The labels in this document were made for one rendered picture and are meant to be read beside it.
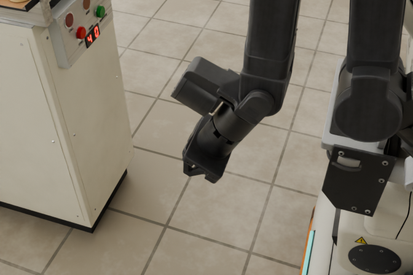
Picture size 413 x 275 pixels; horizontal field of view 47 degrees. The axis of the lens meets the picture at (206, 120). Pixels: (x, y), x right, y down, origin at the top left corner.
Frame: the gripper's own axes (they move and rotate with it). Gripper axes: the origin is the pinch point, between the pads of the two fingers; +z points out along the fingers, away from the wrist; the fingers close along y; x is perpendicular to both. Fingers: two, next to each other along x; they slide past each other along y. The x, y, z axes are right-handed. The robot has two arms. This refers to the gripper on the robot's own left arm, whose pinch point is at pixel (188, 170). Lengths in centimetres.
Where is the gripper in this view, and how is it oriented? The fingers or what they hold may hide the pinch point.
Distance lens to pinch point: 80.4
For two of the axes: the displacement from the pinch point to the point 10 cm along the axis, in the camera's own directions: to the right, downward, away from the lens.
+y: -3.1, 6.5, -6.9
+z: -4.4, 5.5, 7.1
